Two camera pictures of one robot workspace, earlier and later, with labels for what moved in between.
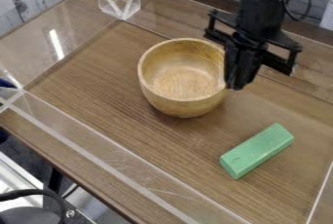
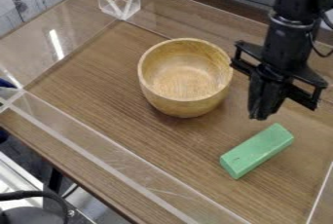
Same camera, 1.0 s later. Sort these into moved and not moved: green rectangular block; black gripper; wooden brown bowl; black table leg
Moved: black gripper
Not moved: green rectangular block; black table leg; wooden brown bowl
